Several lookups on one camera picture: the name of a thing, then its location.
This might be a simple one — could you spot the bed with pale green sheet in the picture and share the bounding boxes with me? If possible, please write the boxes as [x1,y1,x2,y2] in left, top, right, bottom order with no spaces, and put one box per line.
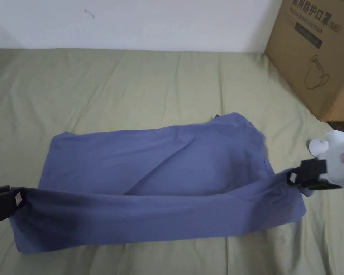
[0,47,344,275]

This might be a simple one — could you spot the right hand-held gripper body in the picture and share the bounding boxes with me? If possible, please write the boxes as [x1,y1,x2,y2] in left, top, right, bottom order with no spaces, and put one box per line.
[300,130,344,202]

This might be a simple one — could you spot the blue garment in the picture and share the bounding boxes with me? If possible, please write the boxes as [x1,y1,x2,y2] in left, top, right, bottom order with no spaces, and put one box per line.
[10,112,308,253]

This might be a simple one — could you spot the brown cardboard carton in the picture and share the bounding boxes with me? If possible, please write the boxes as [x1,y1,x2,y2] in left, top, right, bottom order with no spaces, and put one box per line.
[264,0,344,123]

